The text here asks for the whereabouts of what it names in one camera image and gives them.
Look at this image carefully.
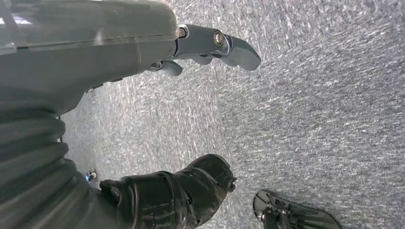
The robot left arm ribbed sleeve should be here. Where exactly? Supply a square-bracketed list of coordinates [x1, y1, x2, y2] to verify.
[0, 107, 122, 229]

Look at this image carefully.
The black robot foot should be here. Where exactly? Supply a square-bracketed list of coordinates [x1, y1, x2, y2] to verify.
[252, 189, 343, 229]

